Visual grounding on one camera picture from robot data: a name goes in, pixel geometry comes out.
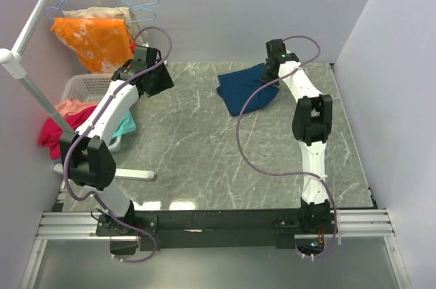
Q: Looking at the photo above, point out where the blue t-shirt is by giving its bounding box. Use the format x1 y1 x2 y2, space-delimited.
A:
216 63 279 117

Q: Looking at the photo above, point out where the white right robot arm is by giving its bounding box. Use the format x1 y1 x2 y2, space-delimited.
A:
260 39 333 234

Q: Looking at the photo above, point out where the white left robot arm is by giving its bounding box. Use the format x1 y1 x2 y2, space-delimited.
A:
60 46 174 236

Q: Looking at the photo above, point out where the teal garment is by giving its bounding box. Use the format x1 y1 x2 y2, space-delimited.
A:
112 110 136 139

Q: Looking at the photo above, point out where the orange patterned cloth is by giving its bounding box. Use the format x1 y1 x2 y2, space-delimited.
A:
51 18 133 74

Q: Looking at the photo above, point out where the white plastic laundry basket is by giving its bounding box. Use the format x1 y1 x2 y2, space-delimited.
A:
60 73 123 153

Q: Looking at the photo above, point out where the beige cloth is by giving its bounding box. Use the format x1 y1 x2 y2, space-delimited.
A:
63 7 140 37

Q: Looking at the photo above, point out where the pink t-shirt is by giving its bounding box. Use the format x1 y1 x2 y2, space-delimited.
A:
55 100 98 125

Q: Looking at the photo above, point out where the magenta t-shirt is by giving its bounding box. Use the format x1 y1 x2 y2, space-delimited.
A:
38 119 81 160

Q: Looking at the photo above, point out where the white clothes rack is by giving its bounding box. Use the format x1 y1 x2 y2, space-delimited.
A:
0 0 168 181

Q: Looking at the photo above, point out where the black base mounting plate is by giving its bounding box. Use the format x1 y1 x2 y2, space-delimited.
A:
95 209 334 253

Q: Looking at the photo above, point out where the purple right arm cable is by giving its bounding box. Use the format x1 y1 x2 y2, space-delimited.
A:
236 35 339 260

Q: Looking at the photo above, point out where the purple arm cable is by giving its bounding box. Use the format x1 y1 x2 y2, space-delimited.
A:
236 35 339 260
62 26 172 263

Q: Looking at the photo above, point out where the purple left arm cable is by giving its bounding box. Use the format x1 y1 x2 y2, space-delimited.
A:
62 26 172 263

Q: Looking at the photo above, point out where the aluminium rail frame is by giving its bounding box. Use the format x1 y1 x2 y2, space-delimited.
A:
20 209 411 288

